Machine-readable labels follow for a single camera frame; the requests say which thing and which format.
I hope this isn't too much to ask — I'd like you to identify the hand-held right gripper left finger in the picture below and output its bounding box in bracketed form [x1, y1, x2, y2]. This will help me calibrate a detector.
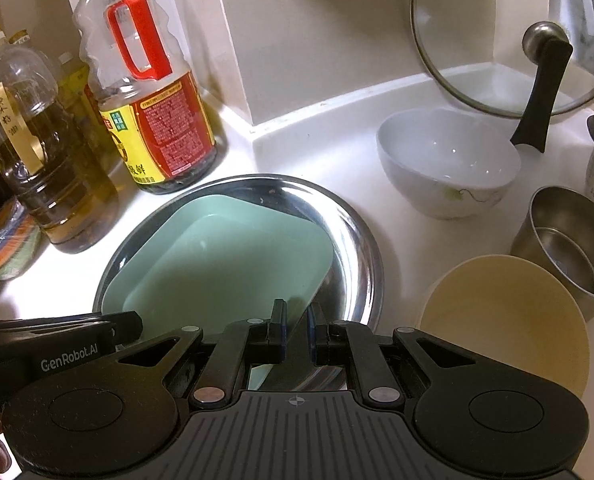
[119, 299, 288, 408]

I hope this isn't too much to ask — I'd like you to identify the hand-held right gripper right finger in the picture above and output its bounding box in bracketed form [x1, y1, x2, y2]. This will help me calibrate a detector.
[306, 304, 478, 406]

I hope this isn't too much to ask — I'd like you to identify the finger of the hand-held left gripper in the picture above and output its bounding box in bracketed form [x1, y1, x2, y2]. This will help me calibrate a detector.
[108, 310, 144, 350]

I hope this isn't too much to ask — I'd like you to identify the green square plate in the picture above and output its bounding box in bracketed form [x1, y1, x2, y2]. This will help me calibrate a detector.
[102, 194, 334, 391]

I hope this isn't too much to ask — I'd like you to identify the round stainless steel plate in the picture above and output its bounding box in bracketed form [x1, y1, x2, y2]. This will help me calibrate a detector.
[93, 174, 385, 392]

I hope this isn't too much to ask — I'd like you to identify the pale yellow bowl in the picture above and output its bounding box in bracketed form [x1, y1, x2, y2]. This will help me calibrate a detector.
[417, 255, 591, 402]

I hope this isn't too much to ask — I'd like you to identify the white floral bowl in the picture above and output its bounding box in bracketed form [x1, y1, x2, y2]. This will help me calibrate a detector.
[376, 108, 522, 220]

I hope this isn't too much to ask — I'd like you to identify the stainless steel bowl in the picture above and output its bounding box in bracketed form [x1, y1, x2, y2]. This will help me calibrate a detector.
[509, 186, 594, 322]

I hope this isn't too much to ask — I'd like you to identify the striped bowl under plastic wrap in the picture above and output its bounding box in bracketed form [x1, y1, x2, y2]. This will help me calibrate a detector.
[0, 197, 42, 281]

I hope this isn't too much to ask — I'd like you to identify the large cooking oil bottle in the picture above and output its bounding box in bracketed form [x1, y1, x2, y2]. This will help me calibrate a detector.
[0, 25, 120, 254]

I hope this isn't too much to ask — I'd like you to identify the slim condiment bottle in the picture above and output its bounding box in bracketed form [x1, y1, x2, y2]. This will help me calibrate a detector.
[56, 51, 108, 173]

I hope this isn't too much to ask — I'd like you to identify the red-handled soy sauce bottle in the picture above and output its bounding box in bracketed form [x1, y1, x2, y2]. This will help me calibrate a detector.
[72, 0, 228, 196]

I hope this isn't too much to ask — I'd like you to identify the glass pot lid, black handle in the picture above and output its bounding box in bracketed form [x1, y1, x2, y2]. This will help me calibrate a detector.
[409, 0, 594, 154]

